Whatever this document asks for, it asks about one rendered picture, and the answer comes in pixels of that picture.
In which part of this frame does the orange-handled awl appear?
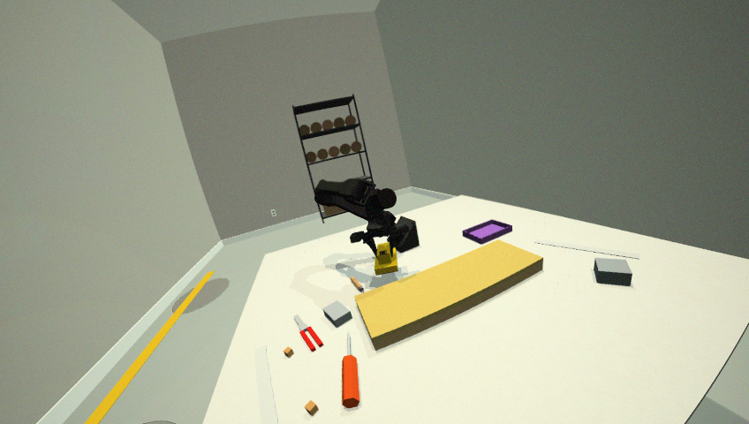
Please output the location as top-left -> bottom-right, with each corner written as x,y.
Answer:
342,332 -> 359,408

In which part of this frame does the tan wooden floor panel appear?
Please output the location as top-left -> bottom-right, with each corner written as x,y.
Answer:
354,239 -> 543,351

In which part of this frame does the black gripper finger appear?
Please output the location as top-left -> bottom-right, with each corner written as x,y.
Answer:
389,234 -> 398,258
363,238 -> 377,258

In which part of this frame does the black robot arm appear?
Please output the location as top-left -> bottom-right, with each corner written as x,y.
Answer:
314,178 -> 397,239

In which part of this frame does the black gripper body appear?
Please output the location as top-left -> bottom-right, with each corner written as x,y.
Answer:
350,209 -> 410,244

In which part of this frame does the purple shallow tray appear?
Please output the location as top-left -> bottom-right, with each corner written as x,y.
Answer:
462,220 -> 512,244

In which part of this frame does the pale cream flat strip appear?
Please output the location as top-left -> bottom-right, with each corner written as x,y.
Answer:
534,239 -> 639,259
254,345 -> 278,424

